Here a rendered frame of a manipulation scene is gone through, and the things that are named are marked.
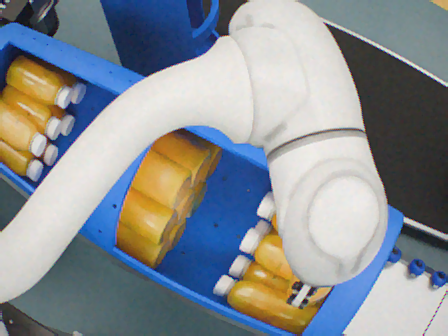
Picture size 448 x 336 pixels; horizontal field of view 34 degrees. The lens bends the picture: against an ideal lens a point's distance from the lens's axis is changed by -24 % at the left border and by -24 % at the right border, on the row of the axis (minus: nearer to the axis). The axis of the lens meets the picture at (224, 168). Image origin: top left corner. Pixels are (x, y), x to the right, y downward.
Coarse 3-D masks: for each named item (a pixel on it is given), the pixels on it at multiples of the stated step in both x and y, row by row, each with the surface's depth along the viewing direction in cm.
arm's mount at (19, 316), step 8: (0, 304) 142; (8, 304) 142; (8, 312) 141; (16, 312) 141; (8, 320) 140; (16, 320) 140; (24, 320) 140; (32, 320) 140; (8, 328) 140; (16, 328) 139; (24, 328) 139; (32, 328) 140; (40, 328) 140; (48, 328) 146
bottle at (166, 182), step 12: (156, 156) 137; (144, 168) 136; (156, 168) 136; (168, 168) 136; (180, 168) 137; (144, 180) 136; (156, 180) 135; (168, 180) 135; (180, 180) 135; (144, 192) 137; (156, 192) 136; (168, 192) 135; (180, 192) 139; (168, 204) 136
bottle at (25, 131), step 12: (0, 108) 145; (12, 108) 146; (0, 120) 144; (12, 120) 144; (24, 120) 144; (0, 132) 144; (12, 132) 143; (24, 132) 143; (36, 132) 145; (12, 144) 144; (24, 144) 143
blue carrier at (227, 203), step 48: (0, 48) 138; (48, 48) 140; (96, 96) 157; (240, 144) 133; (240, 192) 154; (96, 240) 137; (192, 240) 154; (240, 240) 154; (384, 240) 126; (192, 288) 145; (336, 288) 124
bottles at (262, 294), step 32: (0, 96) 150; (64, 128) 155; (0, 160) 149; (32, 160) 148; (192, 192) 144; (160, 256) 146; (256, 256) 142; (224, 288) 141; (256, 288) 140; (288, 320) 138
